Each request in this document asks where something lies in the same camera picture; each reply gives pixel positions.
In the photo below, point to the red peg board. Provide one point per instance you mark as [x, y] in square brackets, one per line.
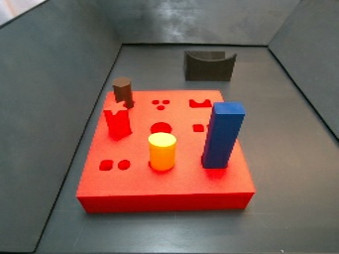
[142, 165]

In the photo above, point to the blue square peg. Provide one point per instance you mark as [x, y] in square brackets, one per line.
[224, 126]

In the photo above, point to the yellow cylinder peg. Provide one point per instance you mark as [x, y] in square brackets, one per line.
[161, 144]

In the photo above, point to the red star peg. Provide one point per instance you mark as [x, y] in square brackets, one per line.
[116, 120]

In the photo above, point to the brown hexagonal peg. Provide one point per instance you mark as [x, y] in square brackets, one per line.
[121, 91]

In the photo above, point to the black curved stand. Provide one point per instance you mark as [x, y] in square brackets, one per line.
[208, 66]

